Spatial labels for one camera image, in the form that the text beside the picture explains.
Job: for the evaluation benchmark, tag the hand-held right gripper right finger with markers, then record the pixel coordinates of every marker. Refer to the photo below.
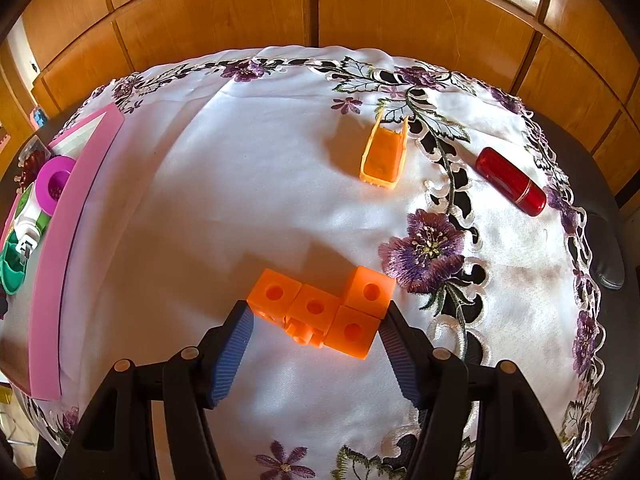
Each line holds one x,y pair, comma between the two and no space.
400,355

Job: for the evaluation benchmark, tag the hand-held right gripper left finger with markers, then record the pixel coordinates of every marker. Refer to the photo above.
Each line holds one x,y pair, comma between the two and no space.
232,355

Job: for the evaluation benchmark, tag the orange linked cubes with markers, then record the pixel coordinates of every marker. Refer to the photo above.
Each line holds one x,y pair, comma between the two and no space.
315,307

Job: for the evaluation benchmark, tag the pink shallow tray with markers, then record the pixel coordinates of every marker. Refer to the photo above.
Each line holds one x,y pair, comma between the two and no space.
55,285

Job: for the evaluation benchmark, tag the green toy cup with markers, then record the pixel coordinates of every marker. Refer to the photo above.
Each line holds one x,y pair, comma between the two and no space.
11,272

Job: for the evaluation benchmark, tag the magenta toy cup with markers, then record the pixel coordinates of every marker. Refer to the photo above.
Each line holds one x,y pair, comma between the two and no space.
65,170

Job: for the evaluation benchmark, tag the white floral embroidered tablecloth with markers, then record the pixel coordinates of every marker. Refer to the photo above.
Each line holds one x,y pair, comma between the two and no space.
250,185

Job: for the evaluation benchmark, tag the orange plastic open box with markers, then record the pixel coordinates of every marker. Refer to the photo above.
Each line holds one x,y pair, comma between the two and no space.
382,157

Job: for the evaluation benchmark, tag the red cylindrical case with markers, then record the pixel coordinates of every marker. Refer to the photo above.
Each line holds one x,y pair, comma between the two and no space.
510,180

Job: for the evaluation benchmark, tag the black chair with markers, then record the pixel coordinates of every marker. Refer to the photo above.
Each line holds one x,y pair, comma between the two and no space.
607,255

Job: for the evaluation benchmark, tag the pink and blue foam box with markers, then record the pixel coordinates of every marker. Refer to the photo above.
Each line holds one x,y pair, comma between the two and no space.
39,117

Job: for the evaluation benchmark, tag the wooden wardrobe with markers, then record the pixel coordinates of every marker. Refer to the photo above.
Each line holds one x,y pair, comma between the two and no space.
225,10

